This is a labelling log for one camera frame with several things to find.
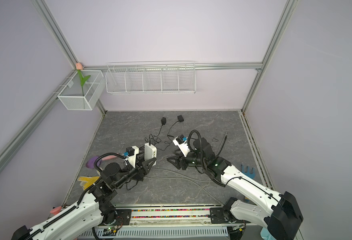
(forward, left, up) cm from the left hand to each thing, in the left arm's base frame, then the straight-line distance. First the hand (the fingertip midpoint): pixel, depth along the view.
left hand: (151, 157), depth 73 cm
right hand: (-1, -10, +2) cm, 10 cm away
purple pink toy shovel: (+8, +41, -19) cm, 46 cm away
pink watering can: (-19, +42, -8) cm, 47 cm away
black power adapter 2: (+41, -17, -20) cm, 49 cm away
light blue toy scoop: (-34, -52, -18) cm, 64 cm away
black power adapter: (+38, -4, -18) cm, 42 cm away
